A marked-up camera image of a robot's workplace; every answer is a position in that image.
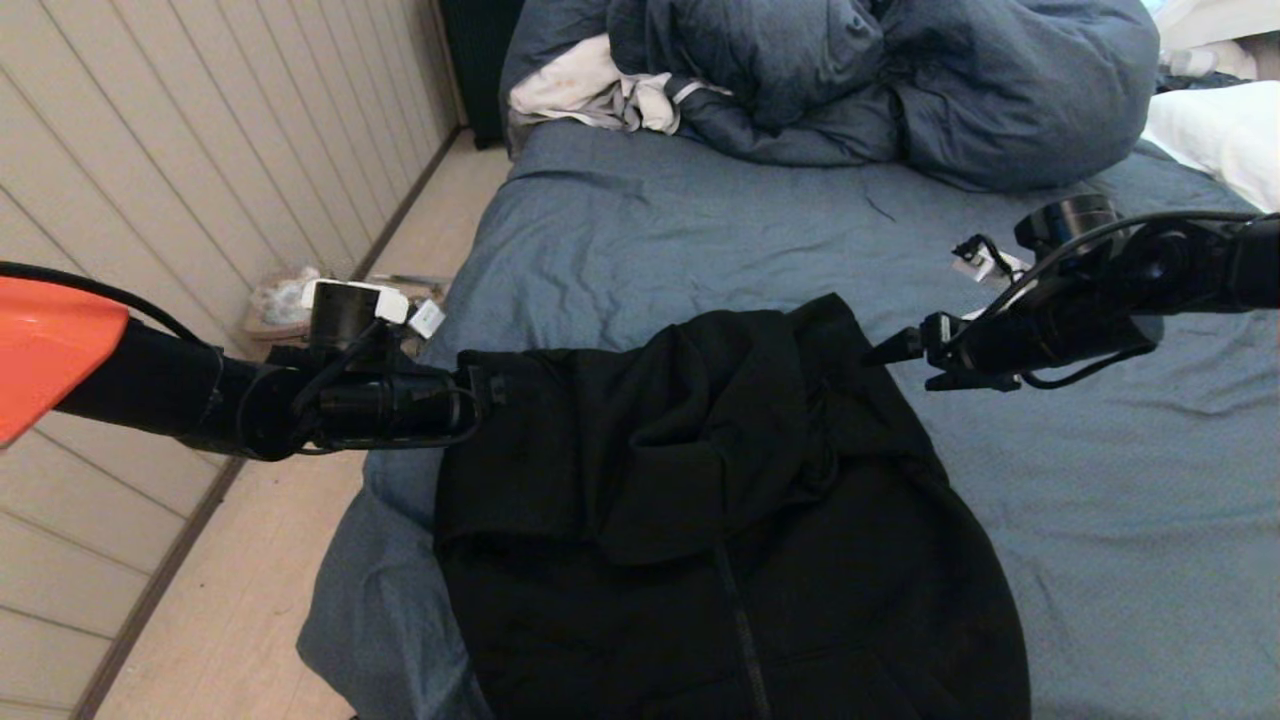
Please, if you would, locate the black cabinet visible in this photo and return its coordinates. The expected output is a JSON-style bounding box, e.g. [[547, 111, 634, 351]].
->
[[437, 0, 526, 151]]

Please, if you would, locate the beige crumpled item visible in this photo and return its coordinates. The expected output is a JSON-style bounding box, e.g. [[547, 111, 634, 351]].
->
[[1158, 42, 1259, 83]]

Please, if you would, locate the dark blue duvet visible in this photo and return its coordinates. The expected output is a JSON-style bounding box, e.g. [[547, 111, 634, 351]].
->
[[498, 0, 1161, 193]]

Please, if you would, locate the crumpled white garment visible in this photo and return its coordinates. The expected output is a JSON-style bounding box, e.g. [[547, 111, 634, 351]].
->
[[507, 33, 731, 136]]

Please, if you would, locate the brown trash bin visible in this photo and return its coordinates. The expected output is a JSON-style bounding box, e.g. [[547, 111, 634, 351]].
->
[[243, 268, 321, 351]]

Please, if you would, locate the black hoodie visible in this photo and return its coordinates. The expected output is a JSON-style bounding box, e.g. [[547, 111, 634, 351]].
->
[[432, 293, 1031, 720]]

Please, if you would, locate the white blanket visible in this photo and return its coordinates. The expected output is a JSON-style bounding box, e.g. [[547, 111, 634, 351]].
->
[[1155, 0, 1280, 51]]

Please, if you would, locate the blue-sheeted bed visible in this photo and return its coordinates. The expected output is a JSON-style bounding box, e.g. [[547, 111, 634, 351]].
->
[[297, 118, 1280, 720]]

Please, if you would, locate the smooth black left arm cable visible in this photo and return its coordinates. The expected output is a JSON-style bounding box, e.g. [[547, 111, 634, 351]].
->
[[0, 260, 216, 346]]

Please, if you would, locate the clear plastic bin bag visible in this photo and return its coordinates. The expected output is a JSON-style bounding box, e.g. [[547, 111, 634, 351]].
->
[[250, 267, 321, 326]]

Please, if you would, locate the white pillow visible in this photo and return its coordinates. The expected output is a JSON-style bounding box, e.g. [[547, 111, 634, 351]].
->
[[1143, 80, 1280, 213]]

